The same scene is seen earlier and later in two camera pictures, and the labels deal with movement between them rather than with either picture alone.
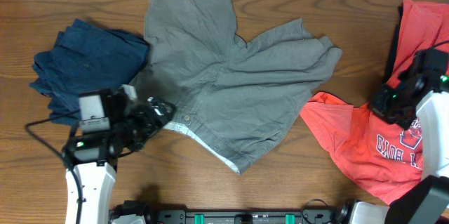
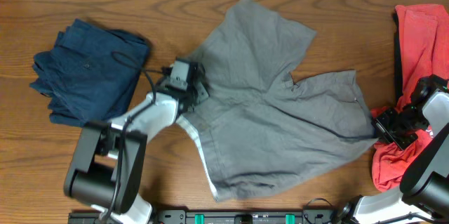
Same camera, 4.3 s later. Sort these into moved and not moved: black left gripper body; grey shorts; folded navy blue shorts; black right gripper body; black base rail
Moved: black right gripper body; grey shorts; black left gripper body
Not moved: folded navy blue shorts; black base rail
